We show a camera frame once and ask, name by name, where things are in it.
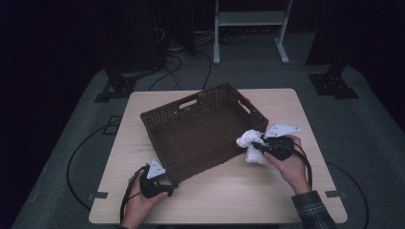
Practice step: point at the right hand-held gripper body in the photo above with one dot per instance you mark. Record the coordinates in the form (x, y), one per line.
(280, 148)

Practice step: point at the white waffle cloth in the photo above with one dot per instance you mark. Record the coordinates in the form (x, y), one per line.
(251, 156)

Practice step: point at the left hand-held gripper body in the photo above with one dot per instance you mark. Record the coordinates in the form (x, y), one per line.
(153, 188)

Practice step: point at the person's left hand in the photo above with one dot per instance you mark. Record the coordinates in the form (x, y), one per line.
(140, 206)

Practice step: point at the white metal stand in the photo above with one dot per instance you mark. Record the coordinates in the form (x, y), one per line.
(248, 18)

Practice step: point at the brown woven basket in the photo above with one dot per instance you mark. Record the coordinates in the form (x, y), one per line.
(197, 136)

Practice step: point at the black stand base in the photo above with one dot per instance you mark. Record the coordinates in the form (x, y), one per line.
(117, 86)
(331, 86)

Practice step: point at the person's right hand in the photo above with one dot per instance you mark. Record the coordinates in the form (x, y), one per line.
(293, 171)

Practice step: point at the grey tape strip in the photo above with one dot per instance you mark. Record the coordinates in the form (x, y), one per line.
(334, 193)
(100, 195)

